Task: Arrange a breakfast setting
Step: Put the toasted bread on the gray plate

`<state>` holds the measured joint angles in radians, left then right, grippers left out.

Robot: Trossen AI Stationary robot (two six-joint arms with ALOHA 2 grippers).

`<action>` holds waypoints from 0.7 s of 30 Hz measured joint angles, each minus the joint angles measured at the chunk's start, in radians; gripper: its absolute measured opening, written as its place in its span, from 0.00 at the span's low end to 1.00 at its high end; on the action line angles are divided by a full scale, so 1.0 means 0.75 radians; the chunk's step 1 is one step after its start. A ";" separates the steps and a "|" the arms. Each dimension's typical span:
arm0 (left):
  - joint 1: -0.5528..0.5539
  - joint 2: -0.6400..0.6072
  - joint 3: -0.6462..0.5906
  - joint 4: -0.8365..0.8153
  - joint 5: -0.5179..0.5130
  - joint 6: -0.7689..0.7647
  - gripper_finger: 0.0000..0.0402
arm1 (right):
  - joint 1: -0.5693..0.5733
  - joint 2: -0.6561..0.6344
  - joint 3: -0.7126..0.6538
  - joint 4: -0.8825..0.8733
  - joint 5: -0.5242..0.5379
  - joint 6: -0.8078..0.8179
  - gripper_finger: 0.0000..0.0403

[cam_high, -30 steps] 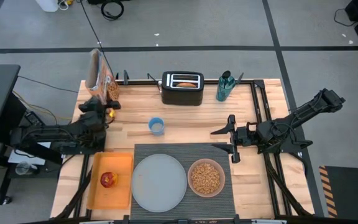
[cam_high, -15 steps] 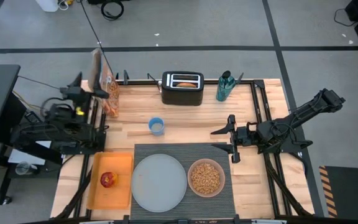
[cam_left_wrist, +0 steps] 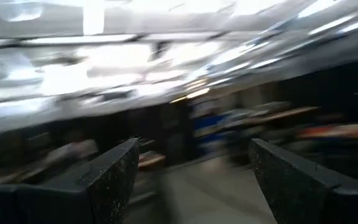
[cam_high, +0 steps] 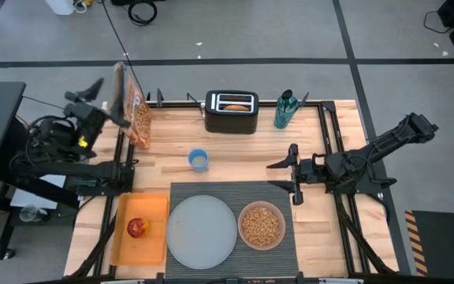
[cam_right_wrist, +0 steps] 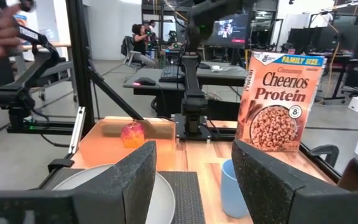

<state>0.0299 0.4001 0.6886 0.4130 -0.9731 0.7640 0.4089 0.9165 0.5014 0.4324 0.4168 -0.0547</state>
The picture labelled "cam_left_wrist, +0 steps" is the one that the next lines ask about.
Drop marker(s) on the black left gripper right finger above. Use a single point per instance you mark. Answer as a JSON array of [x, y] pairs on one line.
[[315, 202]]

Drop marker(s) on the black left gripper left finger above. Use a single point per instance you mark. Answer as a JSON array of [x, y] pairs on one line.
[[57, 202]]

